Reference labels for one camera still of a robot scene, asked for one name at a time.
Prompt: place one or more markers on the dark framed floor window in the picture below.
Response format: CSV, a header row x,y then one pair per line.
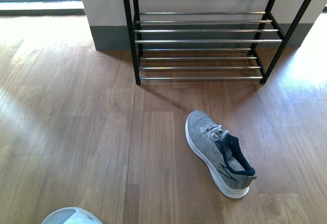
x,y
42,7

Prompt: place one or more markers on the light blue slide slipper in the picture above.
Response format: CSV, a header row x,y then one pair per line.
x,y
71,215

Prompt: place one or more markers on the grey sneaker navy lining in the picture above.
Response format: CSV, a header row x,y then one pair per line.
x,y
221,153

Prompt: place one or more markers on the black metal shoe rack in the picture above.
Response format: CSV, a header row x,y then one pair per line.
x,y
186,40

